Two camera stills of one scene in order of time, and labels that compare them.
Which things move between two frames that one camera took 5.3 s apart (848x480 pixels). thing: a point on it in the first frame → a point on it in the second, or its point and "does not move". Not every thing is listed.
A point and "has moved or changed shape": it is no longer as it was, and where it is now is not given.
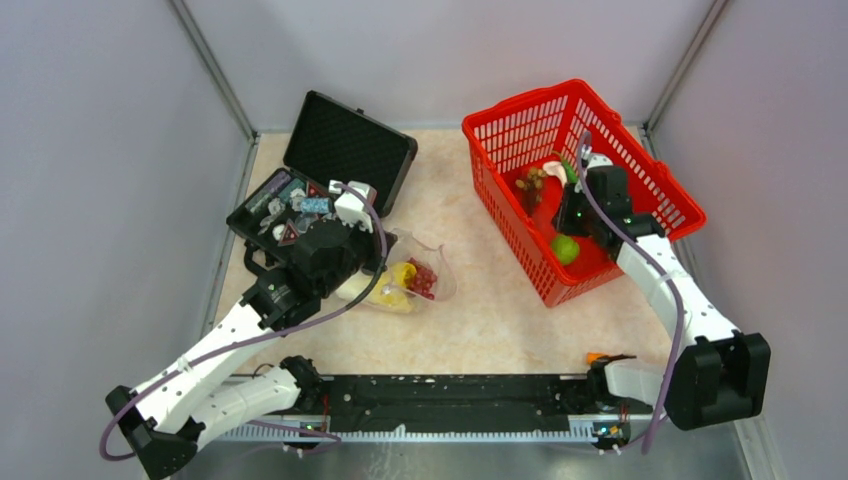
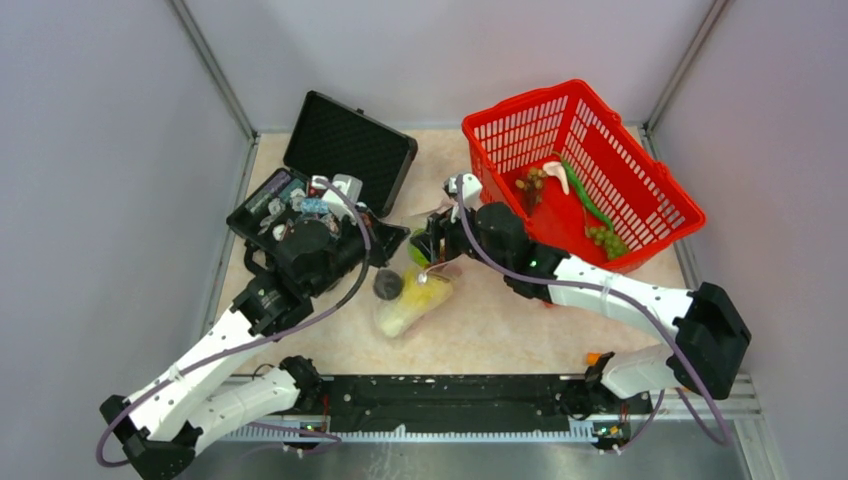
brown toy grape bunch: [532, 185] does not move
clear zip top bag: [414, 274] has moved or changed shape
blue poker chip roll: [315, 205] does not move
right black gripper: [561, 221] → [439, 227]
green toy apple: [566, 248] → [414, 253]
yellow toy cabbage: [391, 288] → [421, 293]
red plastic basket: [508, 138] does not move
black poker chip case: [340, 164] does not move
